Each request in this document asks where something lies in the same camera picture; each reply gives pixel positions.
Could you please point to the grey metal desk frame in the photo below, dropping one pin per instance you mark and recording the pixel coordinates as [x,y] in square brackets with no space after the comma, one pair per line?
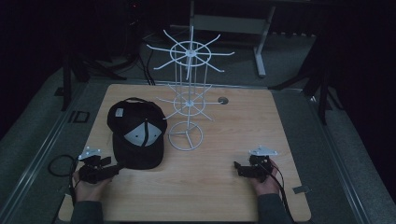
[261,46]

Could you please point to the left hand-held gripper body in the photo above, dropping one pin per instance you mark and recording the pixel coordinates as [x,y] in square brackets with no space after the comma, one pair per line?
[90,172]

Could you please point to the person's left hand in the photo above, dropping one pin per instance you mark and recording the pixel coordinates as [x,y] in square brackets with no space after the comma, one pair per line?
[88,190]

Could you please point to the person's right hand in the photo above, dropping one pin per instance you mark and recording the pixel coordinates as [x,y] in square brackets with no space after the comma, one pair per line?
[269,184]

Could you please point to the black and grey baseball cap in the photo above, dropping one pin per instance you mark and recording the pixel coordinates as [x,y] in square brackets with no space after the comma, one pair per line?
[137,133]

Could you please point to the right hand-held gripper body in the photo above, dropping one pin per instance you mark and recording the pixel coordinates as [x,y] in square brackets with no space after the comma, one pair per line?
[261,166]

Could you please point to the grey tape strip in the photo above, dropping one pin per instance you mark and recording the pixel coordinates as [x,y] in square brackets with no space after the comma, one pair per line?
[301,189]

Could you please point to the black tripod stand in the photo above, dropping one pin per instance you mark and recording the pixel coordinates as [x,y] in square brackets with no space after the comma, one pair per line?
[67,81]
[322,90]

